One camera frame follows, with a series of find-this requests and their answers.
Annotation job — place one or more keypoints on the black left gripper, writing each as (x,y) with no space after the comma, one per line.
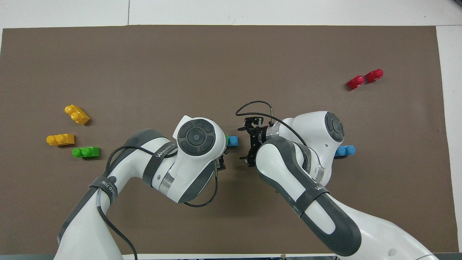
(221,164)

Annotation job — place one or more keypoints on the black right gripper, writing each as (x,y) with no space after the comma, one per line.
(260,135)

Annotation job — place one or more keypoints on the blue three-stud block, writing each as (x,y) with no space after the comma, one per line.
(234,141)
(348,150)

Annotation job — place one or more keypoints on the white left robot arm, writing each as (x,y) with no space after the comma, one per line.
(187,169)

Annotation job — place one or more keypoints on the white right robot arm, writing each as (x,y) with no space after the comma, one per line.
(314,130)

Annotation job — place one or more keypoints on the red one-stud block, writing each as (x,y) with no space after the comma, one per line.
(356,82)
(374,76)

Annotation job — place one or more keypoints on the yellow two-stud block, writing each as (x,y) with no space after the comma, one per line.
(63,139)
(77,115)

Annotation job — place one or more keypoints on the brown table mat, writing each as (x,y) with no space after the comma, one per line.
(180,72)

